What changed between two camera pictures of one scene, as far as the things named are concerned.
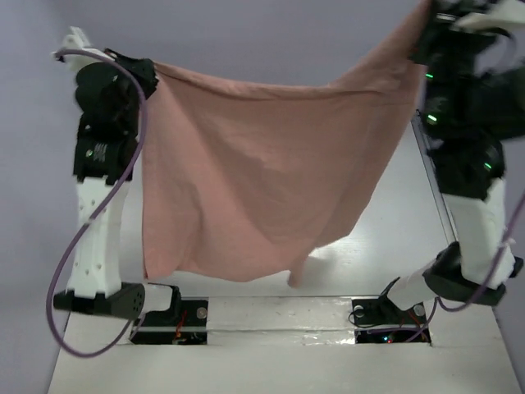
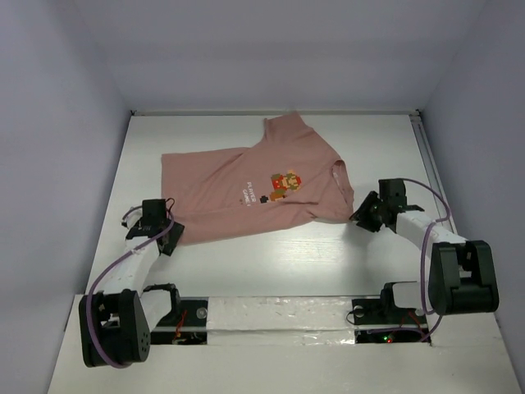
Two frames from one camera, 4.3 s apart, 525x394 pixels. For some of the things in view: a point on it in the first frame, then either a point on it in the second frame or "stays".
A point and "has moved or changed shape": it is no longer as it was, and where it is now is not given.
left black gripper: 142,68 → 174,236
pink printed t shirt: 239,180 has moved or changed shape
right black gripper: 440,27 → 361,213
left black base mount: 184,323 stays
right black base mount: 380,320 stays
